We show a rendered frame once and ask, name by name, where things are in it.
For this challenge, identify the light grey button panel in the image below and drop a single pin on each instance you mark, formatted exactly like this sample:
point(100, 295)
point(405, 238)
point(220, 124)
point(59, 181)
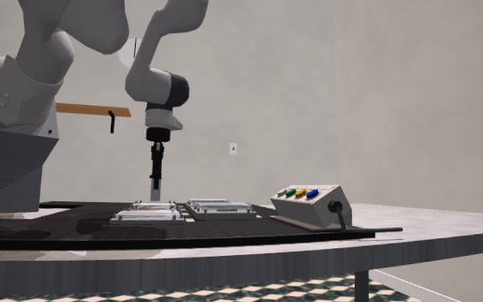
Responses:
point(312, 207)

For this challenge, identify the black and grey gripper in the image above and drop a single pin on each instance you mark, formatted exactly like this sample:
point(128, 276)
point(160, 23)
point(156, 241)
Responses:
point(157, 135)

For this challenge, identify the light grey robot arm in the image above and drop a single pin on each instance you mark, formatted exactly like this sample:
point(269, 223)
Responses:
point(31, 77)

